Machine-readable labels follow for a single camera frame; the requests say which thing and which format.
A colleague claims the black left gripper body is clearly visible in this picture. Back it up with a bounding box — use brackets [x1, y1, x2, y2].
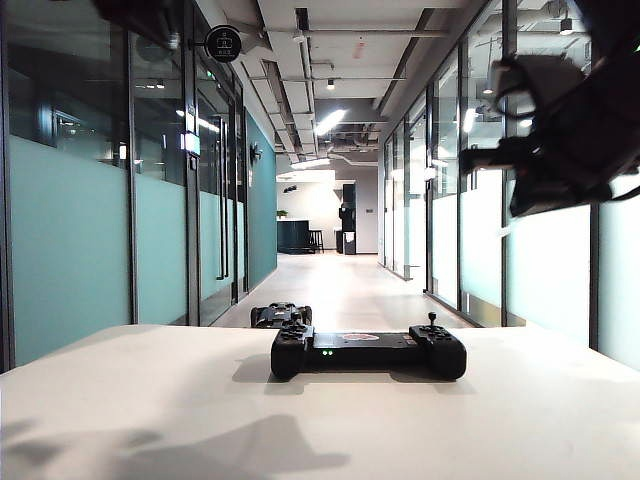
[92, 0, 182, 51]

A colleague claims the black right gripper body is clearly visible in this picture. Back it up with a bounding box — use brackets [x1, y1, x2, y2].
[507, 54, 640, 219]

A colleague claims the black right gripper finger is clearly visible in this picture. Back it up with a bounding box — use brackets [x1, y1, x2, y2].
[459, 137, 522, 174]

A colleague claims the black remote control with joysticks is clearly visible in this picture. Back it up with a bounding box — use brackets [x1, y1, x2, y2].
[270, 310, 468, 384]

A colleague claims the black quadruped robot dog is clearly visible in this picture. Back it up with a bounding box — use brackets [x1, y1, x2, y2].
[249, 301, 314, 331]

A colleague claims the round black hanging sign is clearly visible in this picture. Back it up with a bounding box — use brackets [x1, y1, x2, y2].
[205, 25, 243, 64]

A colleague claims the linear ceiling light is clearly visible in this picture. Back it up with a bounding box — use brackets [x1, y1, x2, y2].
[313, 109, 347, 136]

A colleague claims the dark green counter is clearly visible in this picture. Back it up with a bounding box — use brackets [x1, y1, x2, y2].
[277, 220, 310, 255]

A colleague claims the long vertical door handle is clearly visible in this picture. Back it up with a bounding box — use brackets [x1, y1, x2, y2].
[215, 115, 230, 281]

